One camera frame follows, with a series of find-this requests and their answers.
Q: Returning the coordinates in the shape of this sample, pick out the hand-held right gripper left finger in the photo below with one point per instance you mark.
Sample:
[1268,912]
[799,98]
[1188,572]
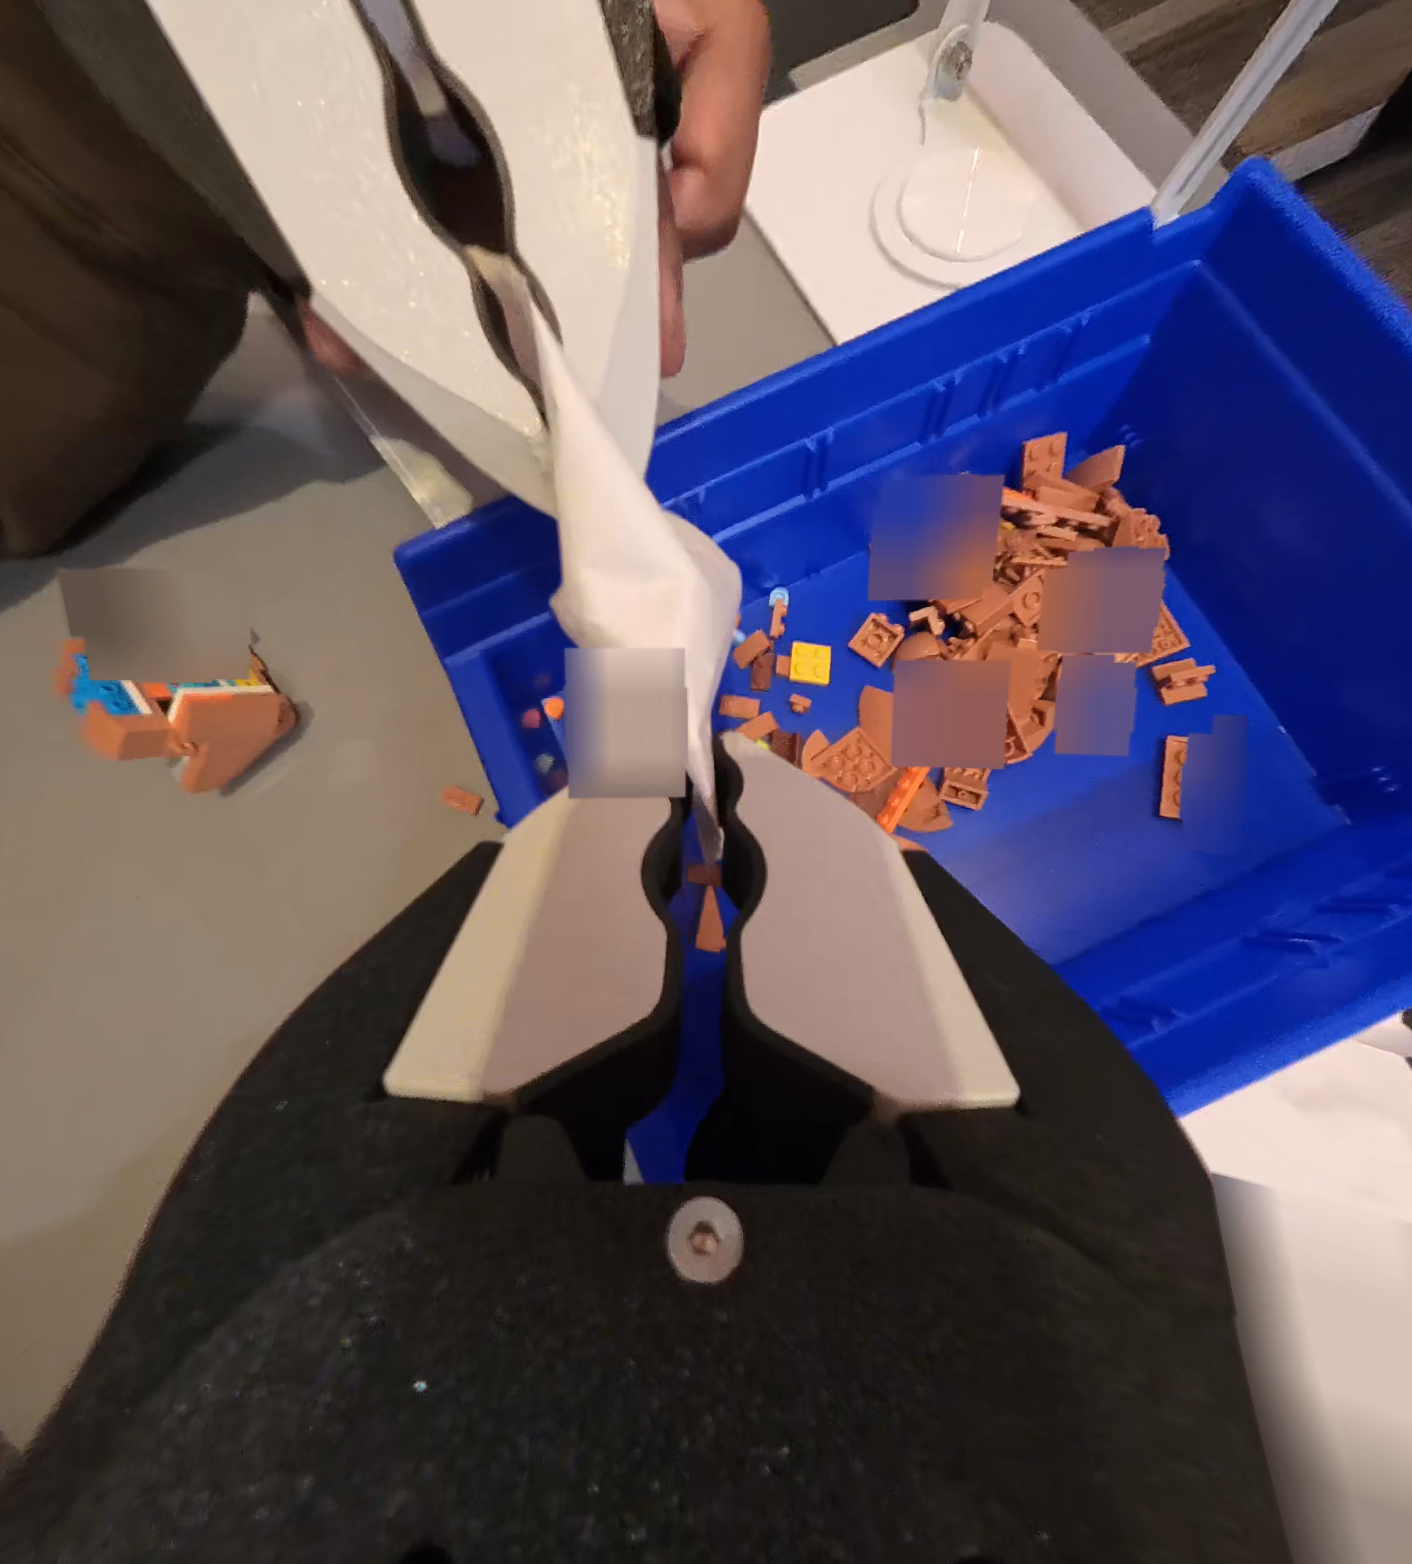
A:
[534,965]

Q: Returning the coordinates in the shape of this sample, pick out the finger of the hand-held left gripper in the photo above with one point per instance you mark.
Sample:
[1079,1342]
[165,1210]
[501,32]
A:
[558,123]
[327,184]

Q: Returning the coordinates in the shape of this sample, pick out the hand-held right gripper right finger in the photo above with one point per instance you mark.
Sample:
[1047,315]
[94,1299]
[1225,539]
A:
[865,965]

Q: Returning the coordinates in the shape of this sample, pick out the brown toy brick model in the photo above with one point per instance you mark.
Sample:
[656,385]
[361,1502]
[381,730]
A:
[217,732]

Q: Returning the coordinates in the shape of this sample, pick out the white printed paper bag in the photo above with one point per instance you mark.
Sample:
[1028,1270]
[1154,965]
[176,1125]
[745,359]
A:
[631,550]

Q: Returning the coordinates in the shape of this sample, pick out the pile of brown toy bricks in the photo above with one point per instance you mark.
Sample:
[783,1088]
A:
[1072,501]

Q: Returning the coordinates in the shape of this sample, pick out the blue plastic bin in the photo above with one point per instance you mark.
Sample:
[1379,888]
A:
[1268,488]

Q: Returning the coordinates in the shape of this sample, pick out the person's left forearm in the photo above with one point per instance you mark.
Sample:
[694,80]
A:
[45,246]

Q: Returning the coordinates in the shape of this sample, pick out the grey desk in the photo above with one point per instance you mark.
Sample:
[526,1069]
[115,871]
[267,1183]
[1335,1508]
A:
[168,977]

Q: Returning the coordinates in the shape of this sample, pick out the person's left hand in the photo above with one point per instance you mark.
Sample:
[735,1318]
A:
[717,111]

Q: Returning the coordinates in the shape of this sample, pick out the small brown plate brick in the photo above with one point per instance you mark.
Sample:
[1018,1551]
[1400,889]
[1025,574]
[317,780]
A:
[461,801]

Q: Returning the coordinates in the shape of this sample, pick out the white paper sheet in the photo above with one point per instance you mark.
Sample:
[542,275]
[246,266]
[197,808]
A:
[1329,1125]

